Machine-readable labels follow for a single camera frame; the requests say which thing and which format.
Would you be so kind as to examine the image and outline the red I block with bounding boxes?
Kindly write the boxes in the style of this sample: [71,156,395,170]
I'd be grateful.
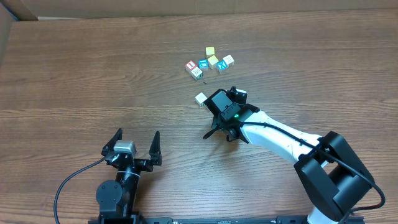
[185,60,197,75]

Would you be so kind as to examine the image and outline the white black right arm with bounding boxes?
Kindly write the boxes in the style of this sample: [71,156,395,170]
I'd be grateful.
[212,87,375,223]

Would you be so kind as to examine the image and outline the white block blue side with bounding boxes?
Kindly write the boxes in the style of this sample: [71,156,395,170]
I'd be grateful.
[236,89,247,96]

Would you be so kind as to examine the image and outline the yellow block far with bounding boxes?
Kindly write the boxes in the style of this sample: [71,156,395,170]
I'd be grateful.
[205,47,215,58]

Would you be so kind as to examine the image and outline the blue X block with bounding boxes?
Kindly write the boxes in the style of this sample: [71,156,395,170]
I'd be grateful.
[216,60,228,74]

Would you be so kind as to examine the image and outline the yellow block near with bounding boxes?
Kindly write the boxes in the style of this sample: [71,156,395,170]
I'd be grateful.
[207,55,219,70]

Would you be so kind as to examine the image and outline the white block far right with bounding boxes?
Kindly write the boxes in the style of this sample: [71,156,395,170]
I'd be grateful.
[223,55,234,67]

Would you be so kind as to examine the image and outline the yellow block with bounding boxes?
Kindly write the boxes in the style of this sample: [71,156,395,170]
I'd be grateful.
[207,55,219,70]
[205,47,215,58]

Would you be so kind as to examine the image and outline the white block green side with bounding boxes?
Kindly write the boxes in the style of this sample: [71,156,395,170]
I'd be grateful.
[190,67,203,80]

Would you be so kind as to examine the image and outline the blue letter block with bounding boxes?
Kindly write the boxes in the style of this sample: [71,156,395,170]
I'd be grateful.
[198,59,209,71]

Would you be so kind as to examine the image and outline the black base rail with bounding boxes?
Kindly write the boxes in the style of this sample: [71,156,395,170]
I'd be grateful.
[87,214,365,224]

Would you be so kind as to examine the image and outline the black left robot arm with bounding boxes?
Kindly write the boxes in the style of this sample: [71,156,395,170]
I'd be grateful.
[88,129,162,224]

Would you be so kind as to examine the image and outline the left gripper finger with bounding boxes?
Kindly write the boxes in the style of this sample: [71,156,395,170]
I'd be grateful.
[101,128,123,156]
[149,131,162,166]

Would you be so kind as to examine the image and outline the white block frog picture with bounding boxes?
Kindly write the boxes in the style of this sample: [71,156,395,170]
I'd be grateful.
[195,92,207,107]

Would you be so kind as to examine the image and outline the cardboard wall panel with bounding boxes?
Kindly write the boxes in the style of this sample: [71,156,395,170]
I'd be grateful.
[1,0,397,21]

